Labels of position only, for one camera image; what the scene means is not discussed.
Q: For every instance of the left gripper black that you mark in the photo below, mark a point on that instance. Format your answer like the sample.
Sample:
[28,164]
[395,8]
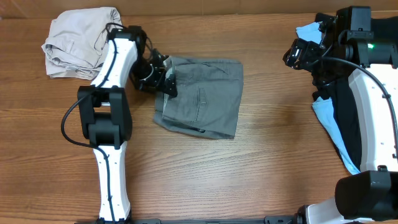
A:
[157,83]

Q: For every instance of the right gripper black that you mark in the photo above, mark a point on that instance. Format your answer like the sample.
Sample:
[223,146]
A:
[308,48]

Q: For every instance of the grey shorts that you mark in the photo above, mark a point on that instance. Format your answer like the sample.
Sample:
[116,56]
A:
[208,100]

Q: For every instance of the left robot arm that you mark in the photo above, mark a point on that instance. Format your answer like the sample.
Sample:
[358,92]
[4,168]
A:
[105,116]

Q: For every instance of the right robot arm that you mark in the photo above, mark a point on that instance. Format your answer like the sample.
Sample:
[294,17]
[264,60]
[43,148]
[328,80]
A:
[369,196]

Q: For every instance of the black and blue garment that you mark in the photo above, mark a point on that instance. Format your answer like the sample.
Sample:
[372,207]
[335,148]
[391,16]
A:
[356,93]

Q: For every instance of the beige folded shorts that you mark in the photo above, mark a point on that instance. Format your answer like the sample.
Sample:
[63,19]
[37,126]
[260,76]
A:
[77,43]

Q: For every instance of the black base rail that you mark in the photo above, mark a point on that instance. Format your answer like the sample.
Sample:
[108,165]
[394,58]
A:
[211,221]

